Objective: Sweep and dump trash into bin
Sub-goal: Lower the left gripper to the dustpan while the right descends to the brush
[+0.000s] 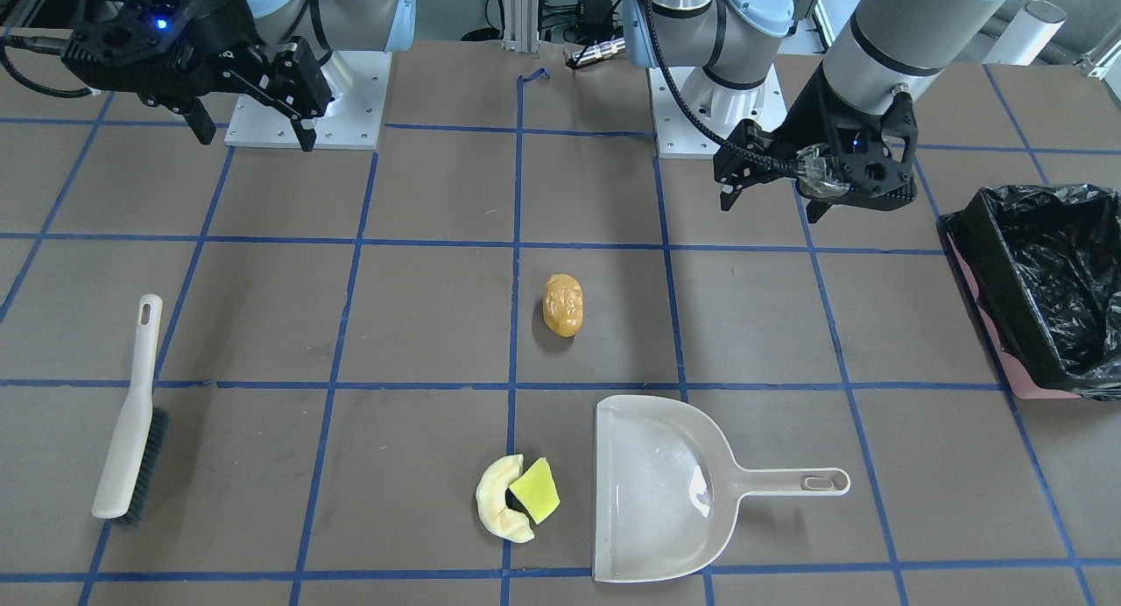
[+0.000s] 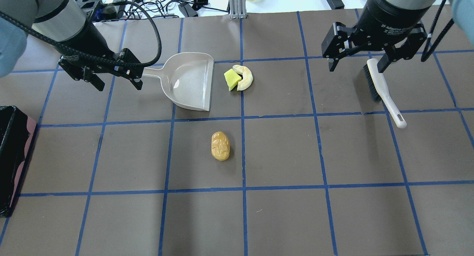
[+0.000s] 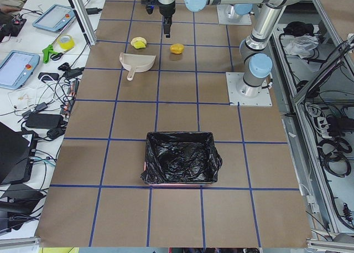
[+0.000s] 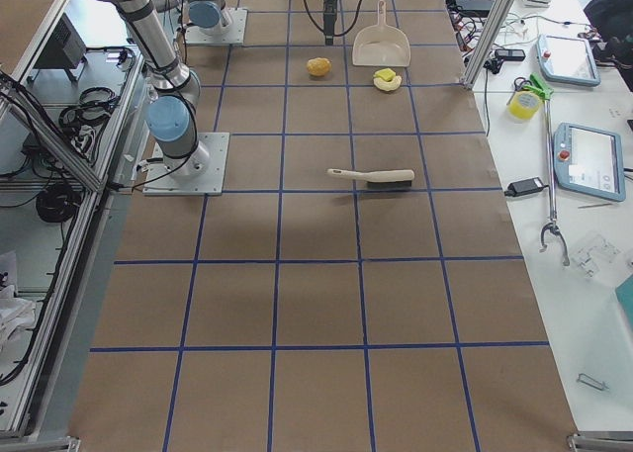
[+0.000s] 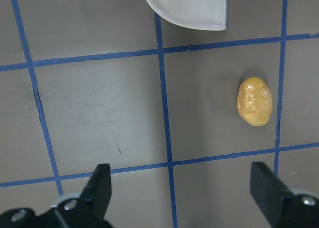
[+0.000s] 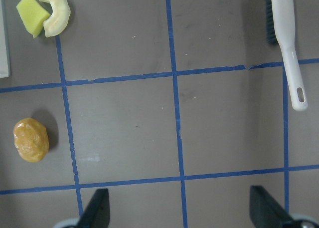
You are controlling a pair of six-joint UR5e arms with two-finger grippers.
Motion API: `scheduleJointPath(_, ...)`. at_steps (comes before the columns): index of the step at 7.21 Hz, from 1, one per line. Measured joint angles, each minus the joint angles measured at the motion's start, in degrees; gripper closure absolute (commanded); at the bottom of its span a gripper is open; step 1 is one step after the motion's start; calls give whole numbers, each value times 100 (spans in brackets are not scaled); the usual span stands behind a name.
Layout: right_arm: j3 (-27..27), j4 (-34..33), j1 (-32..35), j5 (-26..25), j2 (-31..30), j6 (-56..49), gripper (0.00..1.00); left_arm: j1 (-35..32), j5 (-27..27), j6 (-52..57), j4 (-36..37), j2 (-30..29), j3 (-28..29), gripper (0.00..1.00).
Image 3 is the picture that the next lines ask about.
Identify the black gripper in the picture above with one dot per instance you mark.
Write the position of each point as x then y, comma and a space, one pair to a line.
167, 10

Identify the orange-yellow potato-like lump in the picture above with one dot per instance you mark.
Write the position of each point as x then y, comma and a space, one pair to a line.
176, 48

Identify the cream bread crust piece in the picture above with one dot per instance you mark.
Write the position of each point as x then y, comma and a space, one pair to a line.
138, 39

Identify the beige plastic dustpan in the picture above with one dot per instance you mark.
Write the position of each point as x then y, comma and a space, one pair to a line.
136, 63

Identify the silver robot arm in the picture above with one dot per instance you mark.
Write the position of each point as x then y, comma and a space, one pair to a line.
257, 64
167, 10

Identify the bin with black liner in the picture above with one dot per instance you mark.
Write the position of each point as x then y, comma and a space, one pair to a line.
181, 158

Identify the yellow tape roll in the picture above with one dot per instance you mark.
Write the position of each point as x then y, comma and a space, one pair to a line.
66, 42

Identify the black scissors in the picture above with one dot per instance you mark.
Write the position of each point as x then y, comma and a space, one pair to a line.
58, 56

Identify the blue teach pendant upper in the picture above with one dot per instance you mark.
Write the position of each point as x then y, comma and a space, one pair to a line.
55, 18

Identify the blue teach pendant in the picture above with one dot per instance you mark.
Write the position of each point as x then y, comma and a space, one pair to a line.
16, 68
55, 18

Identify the black power adapter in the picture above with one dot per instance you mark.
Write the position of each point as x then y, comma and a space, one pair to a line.
44, 121

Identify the blue teach pendant lower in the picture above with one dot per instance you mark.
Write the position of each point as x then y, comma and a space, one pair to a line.
16, 68

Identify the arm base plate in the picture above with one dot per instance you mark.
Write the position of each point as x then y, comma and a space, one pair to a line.
238, 14
240, 94

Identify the aluminium frame post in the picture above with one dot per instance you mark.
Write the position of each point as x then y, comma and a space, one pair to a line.
83, 21

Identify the green handled grabber tool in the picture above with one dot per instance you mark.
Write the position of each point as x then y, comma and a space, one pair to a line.
48, 51

